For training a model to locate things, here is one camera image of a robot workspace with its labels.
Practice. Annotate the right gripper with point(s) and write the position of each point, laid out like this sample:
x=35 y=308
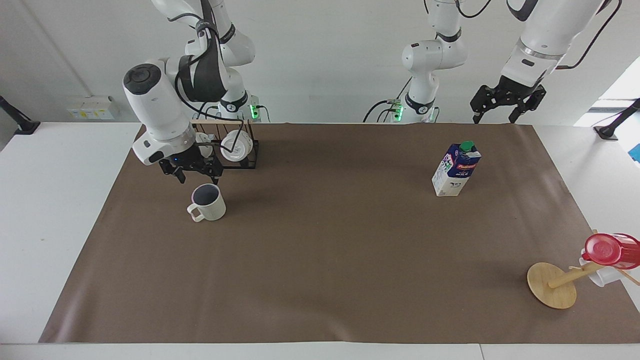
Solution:
x=186 y=159

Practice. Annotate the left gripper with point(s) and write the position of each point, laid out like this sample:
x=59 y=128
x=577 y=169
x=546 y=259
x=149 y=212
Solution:
x=520 y=86

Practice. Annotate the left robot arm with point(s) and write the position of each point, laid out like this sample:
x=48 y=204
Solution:
x=429 y=55

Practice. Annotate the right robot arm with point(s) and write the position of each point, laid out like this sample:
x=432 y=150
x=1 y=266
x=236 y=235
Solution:
x=152 y=107

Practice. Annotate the white cup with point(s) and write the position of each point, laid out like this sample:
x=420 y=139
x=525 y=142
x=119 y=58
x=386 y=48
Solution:
x=204 y=138
x=236 y=146

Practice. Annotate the blue and white milk carton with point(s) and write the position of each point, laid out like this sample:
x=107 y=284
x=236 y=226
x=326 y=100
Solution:
x=455 y=172

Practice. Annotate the red transparent cup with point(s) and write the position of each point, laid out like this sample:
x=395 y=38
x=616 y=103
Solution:
x=607 y=250

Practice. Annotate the black stand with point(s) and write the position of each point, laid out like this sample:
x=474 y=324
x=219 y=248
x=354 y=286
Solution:
x=20 y=122
x=617 y=122

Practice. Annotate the blue object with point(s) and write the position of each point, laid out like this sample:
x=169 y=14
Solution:
x=635 y=153

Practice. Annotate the wooden mug tree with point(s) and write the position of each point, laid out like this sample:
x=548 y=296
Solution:
x=550 y=285

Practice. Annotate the white mug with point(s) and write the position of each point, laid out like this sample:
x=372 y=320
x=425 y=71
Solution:
x=602 y=276

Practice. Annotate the white wall socket box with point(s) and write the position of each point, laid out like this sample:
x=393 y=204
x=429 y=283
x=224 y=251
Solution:
x=92 y=107

